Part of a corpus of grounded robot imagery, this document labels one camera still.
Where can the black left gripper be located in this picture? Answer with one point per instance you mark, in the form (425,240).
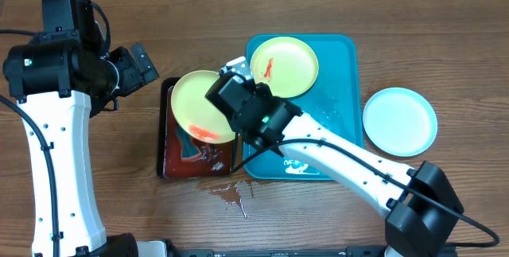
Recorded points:
(131,80)

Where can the yellow plate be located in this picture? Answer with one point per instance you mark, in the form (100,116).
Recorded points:
(194,113)
(287,65)

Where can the white plate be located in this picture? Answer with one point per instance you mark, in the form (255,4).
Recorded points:
(400,122)

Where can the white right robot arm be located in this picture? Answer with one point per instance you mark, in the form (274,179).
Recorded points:
(419,206)

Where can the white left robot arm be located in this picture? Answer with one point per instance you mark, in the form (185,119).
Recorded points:
(64,76)

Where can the black rectangular tray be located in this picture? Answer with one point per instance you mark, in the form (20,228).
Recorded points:
(161,129)

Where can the blue plastic tray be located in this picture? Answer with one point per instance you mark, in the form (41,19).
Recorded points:
(333,101)

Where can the clear container with red water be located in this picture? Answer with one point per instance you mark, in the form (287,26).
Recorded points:
(175,157)

